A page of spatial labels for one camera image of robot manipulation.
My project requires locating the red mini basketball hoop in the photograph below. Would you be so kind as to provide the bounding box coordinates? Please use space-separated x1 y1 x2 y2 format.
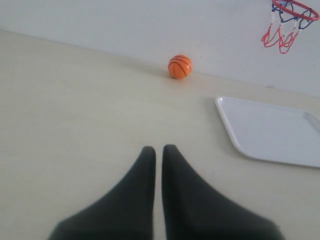
261 0 320 55

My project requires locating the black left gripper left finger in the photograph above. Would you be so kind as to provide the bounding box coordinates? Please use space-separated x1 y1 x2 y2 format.
49 146 156 240

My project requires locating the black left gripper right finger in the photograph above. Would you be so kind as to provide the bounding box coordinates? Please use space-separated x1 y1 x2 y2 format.
161 145 284 240

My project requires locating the white rectangular tray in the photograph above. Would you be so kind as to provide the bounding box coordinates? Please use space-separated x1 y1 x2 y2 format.
215 96 320 168

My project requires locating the small orange basketball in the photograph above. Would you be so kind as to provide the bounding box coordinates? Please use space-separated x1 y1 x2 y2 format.
168 54 193 80

